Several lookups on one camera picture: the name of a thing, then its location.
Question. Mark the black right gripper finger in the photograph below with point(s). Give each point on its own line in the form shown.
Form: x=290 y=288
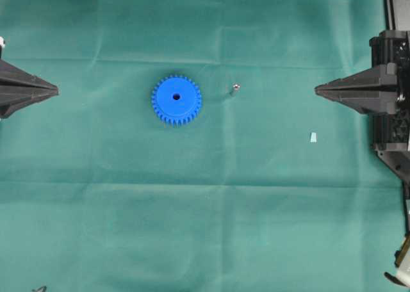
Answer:
x=375 y=78
x=365 y=101

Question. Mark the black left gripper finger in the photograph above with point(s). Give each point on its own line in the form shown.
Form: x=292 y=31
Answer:
x=12 y=102
x=16 y=77

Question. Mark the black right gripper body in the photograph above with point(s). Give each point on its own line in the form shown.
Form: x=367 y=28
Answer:
x=393 y=47

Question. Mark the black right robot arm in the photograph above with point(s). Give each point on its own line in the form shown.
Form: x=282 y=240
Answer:
x=383 y=89

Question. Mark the blue plastic gear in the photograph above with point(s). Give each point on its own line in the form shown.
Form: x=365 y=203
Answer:
x=176 y=100

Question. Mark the small white paper scrap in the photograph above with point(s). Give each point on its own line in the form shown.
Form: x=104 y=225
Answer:
x=313 y=137

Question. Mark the green table cloth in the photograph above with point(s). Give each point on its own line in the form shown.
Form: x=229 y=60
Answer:
x=98 y=194

